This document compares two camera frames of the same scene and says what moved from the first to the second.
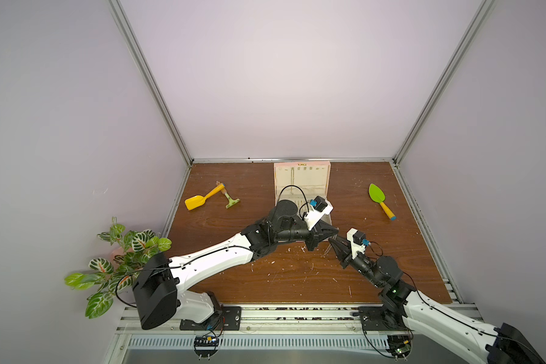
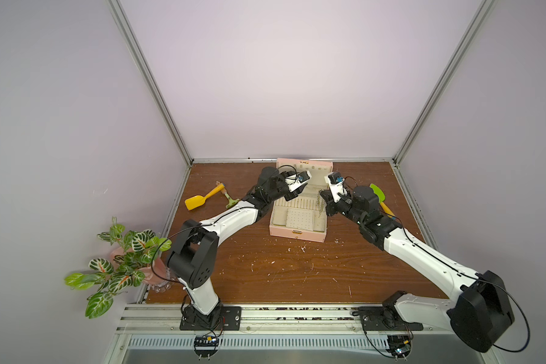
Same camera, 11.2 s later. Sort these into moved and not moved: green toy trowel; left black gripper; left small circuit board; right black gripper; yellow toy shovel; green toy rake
Moved: left black gripper; right black gripper
Not moved: yellow toy shovel; green toy rake; left small circuit board; green toy trowel
